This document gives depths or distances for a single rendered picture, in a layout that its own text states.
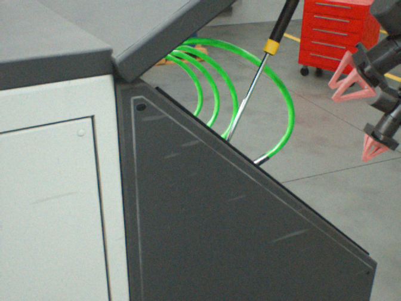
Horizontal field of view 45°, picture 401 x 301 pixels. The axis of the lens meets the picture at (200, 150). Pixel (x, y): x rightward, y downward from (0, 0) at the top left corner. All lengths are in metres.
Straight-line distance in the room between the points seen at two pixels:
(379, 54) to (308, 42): 4.57
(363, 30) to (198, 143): 4.63
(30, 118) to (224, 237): 0.38
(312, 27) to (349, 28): 0.43
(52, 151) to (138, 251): 0.21
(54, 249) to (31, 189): 0.10
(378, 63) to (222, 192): 0.41
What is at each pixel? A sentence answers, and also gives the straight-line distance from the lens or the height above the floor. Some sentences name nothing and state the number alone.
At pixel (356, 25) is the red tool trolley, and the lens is 5.25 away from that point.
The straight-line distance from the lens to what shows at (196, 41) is 0.96.
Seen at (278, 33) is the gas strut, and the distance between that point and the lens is 0.73.
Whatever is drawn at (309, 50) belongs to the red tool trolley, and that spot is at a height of 0.32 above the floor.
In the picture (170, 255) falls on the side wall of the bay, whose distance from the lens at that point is 0.76.
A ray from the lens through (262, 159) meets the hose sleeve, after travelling 1.08.
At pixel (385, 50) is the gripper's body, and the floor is 1.41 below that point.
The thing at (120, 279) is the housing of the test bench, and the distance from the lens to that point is 0.74.
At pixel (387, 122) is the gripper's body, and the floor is 1.12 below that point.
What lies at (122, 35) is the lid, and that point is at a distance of 0.61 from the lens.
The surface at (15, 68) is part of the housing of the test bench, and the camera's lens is 0.56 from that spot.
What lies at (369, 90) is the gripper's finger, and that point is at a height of 1.34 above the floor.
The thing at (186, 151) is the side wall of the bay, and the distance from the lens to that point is 0.68.
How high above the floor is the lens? 1.64
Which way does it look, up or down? 26 degrees down
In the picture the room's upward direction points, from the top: 1 degrees clockwise
